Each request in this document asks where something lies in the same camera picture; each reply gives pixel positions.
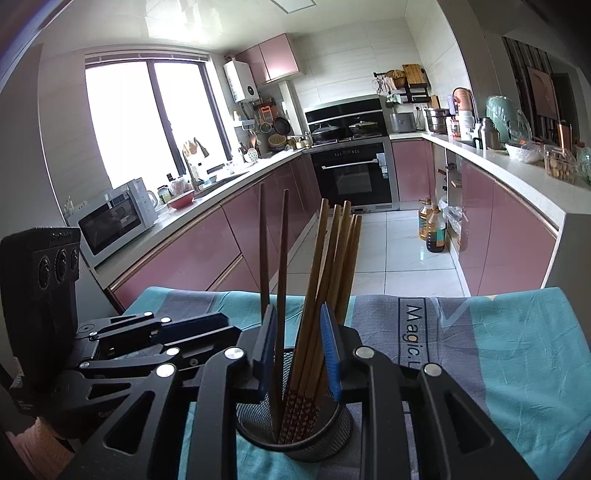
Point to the white bowl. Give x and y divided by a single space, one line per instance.
524 152

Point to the framed wall picture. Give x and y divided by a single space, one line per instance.
542 92

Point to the hanging black frying pan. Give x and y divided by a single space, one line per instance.
281 124

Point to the plastic bag on floor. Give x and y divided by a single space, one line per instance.
453 217

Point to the black integrated stove oven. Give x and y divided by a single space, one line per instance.
351 175

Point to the lidded cooking pan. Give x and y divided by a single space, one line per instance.
364 125

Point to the black lidded wok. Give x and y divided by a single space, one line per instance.
325 131

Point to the dark oil bottle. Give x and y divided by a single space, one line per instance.
436 233

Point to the kitchen window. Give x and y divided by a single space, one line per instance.
120 120

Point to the chrome sink faucet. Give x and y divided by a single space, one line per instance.
187 168

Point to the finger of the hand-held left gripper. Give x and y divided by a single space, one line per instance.
194 325
207 341

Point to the silver toaster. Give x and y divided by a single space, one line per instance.
403 122

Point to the pink bowl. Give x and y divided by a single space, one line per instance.
181 200

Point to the pink white water dispenser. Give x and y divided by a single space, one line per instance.
464 120

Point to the clear plastic cookie container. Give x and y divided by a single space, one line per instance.
561 164

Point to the person's left forearm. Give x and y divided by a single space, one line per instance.
37 447

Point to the dark brown wooden chopstick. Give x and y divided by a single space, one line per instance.
281 277
263 254

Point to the black mesh utensil holder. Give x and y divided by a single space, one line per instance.
323 445

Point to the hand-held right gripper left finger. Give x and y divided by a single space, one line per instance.
269 350

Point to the pink base cabinets below window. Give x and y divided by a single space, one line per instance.
194 244

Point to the white microwave oven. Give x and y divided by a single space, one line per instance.
115 221

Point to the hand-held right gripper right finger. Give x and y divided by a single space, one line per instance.
330 350

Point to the green appliance under plastic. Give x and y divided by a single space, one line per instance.
503 117

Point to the steel thermos flask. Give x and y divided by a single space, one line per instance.
487 134

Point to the white wall water heater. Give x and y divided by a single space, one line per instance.
240 81

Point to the teal grey printed tablecloth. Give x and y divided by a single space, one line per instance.
508 360

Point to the wooden cutting board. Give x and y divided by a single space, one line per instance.
413 74

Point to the bunch of red-patterned bamboo chopsticks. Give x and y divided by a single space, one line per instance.
349 258

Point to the black wall storage rack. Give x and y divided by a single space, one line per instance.
413 94

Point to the ceiling light panel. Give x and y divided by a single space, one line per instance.
293 2

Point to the yellow cooking oil bottle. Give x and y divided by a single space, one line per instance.
425 219

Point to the stainless steel stock pot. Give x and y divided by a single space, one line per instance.
436 120

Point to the pink wall cabinet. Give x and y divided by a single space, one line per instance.
272 60

